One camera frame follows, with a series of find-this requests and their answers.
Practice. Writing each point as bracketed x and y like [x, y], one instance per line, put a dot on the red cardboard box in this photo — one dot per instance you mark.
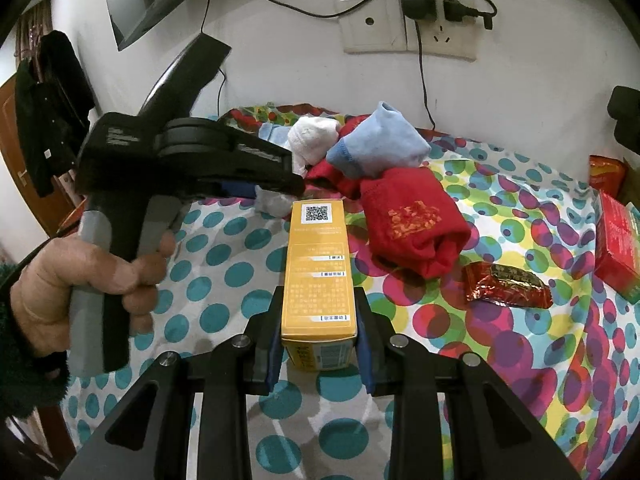
[617, 245]

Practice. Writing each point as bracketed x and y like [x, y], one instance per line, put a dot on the orange-red packet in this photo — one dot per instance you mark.
[605, 175]

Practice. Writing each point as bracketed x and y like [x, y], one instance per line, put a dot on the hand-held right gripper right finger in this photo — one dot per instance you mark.
[365, 360]

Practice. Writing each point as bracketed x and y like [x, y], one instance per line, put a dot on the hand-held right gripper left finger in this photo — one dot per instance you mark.
[272, 355]

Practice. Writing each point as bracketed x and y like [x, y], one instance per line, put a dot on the polka dot cloth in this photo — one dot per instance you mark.
[215, 280]

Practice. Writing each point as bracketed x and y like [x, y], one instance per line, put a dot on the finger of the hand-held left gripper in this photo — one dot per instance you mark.
[262, 154]
[270, 182]

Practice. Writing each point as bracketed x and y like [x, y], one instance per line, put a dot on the white sock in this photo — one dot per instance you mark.
[272, 205]
[312, 137]

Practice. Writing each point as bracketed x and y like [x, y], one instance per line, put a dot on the person's left forearm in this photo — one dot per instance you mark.
[25, 380]

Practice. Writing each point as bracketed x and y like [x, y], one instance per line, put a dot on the yellow cardboard box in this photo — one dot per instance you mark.
[320, 270]

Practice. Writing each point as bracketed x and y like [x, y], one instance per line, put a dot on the dark red sock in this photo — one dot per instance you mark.
[327, 177]

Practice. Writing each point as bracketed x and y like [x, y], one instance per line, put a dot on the white wall plate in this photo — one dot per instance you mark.
[372, 25]

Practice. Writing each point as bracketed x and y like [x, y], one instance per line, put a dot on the black object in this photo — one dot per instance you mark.
[625, 115]

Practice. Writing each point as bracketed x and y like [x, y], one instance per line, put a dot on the dark hanging jacket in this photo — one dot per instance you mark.
[55, 100]

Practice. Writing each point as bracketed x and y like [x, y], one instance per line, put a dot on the red sock with gold print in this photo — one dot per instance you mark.
[425, 240]

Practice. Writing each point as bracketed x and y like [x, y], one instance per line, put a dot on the light blue sock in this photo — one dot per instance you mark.
[274, 134]
[380, 145]

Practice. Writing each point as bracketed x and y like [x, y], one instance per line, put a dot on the red foil snack packet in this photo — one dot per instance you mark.
[505, 285]

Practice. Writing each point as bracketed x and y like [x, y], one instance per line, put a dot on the person's left hand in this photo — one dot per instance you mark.
[45, 290]

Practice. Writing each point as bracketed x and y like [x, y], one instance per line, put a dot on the black plug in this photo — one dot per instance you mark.
[457, 10]

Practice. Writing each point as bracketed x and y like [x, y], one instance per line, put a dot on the white wall socket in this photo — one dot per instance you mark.
[445, 40]

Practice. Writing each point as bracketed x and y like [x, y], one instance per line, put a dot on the brown wooden door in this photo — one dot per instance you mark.
[15, 160]

